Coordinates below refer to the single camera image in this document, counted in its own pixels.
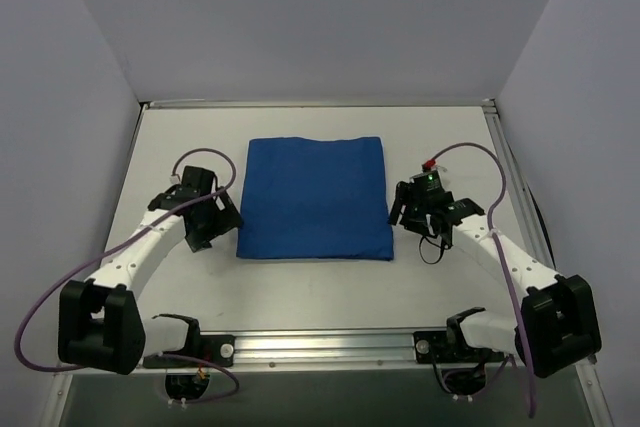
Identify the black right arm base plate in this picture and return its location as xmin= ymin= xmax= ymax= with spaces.
xmin=412 ymin=329 xmax=505 ymax=365

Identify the thin black cable loop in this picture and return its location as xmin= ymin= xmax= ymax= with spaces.
xmin=418 ymin=211 xmax=454 ymax=266

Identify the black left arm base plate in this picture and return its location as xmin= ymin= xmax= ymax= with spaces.
xmin=171 ymin=334 xmax=236 ymax=367

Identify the aluminium back rail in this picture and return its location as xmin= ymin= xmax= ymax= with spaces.
xmin=143 ymin=98 xmax=497 ymax=110

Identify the aluminium front rail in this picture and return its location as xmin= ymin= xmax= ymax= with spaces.
xmin=142 ymin=328 xmax=506 ymax=369

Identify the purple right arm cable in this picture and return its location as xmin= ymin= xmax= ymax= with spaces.
xmin=432 ymin=142 xmax=540 ymax=419

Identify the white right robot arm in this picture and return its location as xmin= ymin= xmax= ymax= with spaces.
xmin=389 ymin=171 xmax=602 ymax=378

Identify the blue surgical drape cloth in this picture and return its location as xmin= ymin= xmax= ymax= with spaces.
xmin=236 ymin=137 xmax=394 ymax=261

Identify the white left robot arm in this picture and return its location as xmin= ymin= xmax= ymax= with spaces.
xmin=58 ymin=166 xmax=243 ymax=375

